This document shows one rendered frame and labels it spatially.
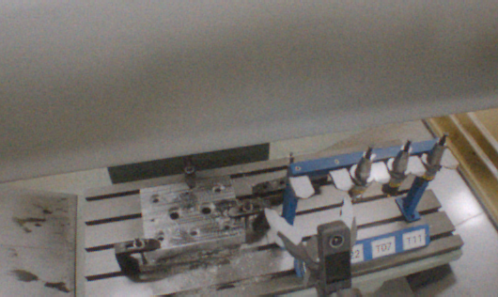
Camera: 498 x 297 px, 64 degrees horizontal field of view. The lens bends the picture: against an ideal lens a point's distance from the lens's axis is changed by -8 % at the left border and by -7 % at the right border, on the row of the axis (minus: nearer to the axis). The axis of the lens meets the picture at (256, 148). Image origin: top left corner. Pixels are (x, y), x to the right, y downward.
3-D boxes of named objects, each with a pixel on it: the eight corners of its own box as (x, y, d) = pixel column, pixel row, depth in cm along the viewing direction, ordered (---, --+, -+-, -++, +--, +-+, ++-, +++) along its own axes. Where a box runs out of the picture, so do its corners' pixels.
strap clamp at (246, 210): (270, 228, 136) (273, 200, 125) (229, 236, 133) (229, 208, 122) (268, 220, 138) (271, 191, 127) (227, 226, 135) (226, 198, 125)
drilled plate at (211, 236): (245, 242, 127) (245, 234, 124) (147, 260, 122) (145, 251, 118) (229, 184, 142) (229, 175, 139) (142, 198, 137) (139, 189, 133)
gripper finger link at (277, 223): (254, 233, 77) (294, 263, 73) (255, 214, 72) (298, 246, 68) (265, 223, 78) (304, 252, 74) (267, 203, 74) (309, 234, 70)
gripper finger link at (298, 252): (271, 241, 71) (313, 273, 67) (272, 236, 70) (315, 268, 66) (288, 224, 73) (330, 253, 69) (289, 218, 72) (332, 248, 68)
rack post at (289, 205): (297, 247, 131) (310, 187, 110) (281, 250, 130) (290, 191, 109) (288, 221, 138) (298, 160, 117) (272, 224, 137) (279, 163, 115)
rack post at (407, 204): (420, 219, 140) (452, 161, 118) (407, 223, 139) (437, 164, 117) (407, 196, 146) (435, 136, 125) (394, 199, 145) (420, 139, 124)
